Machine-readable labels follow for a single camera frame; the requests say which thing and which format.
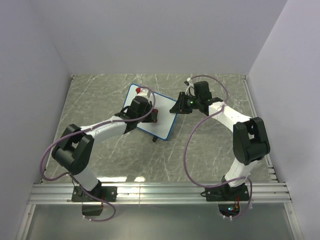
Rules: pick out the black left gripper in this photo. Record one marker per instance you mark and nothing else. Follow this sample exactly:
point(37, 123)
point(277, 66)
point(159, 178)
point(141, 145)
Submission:
point(150, 119)

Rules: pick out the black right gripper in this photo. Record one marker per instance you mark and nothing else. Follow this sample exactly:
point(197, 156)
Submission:
point(180, 107)

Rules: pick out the red bone-shaped eraser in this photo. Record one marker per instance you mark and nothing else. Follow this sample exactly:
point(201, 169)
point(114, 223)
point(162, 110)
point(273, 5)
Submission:
point(155, 115)

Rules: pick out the blue framed whiteboard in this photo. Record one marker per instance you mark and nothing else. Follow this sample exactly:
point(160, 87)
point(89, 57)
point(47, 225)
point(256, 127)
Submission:
point(165, 119)

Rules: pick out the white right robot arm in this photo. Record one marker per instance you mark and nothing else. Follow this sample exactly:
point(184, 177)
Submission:
point(250, 142)

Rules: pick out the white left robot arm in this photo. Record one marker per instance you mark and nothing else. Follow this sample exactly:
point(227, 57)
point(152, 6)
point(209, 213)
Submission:
point(74, 150)

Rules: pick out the black whiteboard stand foot right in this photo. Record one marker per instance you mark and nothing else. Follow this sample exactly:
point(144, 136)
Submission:
point(155, 138)

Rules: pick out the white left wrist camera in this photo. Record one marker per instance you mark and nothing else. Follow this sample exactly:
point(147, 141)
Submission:
point(143, 92)

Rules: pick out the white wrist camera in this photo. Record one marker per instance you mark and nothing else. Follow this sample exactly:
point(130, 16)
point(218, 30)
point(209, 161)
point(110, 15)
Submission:
point(143, 92)
point(189, 87)

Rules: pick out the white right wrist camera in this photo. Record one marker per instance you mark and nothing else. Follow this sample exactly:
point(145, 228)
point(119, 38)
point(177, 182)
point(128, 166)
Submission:
point(189, 87)

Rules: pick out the aluminium mounting rail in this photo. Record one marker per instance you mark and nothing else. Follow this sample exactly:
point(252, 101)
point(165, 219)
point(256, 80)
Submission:
point(141, 193)

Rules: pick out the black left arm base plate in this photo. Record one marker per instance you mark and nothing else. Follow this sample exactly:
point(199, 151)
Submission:
point(107, 193)

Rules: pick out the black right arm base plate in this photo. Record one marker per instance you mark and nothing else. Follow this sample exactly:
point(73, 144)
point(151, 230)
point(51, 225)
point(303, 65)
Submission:
point(226, 193)

